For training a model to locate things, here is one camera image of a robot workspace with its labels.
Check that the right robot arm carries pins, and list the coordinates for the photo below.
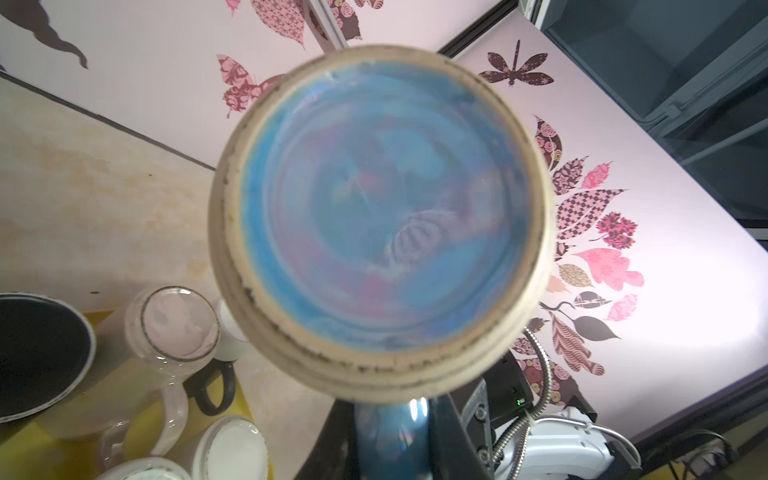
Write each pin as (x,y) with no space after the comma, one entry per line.
(568,444)

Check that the white ribbed mug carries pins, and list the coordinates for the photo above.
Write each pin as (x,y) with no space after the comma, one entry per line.
(150,468)

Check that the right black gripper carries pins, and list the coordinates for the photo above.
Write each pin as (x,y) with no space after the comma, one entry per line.
(460,439)

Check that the pink beige mug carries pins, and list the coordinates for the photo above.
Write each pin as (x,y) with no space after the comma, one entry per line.
(144,352)

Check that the cream white mug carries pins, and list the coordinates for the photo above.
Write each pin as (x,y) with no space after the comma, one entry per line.
(231,448)

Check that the blue mug yellow inside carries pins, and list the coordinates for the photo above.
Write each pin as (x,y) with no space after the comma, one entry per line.
(382,227)

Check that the yellow plastic tray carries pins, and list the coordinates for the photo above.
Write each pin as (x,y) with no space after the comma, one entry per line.
(30,453)

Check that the black white mug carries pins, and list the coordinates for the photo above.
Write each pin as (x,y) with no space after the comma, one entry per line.
(232,345)

